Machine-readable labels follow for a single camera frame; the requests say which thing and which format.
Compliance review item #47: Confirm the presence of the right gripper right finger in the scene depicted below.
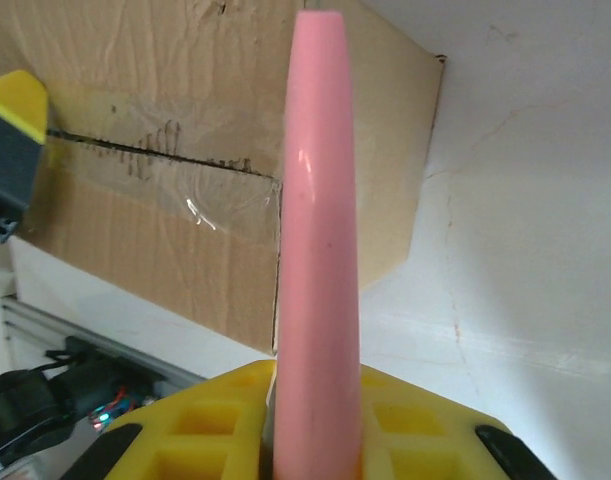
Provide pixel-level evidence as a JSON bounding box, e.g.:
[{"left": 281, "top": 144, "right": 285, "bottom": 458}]
[{"left": 357, "top": 363, "right": 541, "bottom": 480}]

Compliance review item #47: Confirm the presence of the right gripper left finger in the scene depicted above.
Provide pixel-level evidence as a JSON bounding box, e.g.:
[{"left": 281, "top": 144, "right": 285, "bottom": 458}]
[{"left": 82, "top": 358, "right": 279, "bottom": 480}]

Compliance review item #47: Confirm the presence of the cardboard box with slot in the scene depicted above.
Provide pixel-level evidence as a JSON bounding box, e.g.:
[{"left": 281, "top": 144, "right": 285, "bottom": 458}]
[{"left": 0, "top": 0, "right": 447, "bottom": 354}]

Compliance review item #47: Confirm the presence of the pink utility knife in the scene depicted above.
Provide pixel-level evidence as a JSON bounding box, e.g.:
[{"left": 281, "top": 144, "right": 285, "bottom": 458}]
[{"left": 270, "top": 8, "right": 365, "bottom": 480}]

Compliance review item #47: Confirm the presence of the black controller board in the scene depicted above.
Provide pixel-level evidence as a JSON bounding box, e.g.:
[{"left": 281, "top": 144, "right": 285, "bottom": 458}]
[{"left": 87, "top": 389, "right": 136, "bottom": 434}]

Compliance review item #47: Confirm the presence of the long aluminium mounting rail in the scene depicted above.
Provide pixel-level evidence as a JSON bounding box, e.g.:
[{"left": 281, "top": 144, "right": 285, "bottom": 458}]
[{"left": 0, "top": 293, "right": 209, "bottom": 399}]

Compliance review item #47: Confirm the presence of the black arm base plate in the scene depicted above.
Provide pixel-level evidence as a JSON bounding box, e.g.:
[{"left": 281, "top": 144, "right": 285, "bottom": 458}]
[{"left": 42, "top": 335, "right": 159, "bottom": 436}]

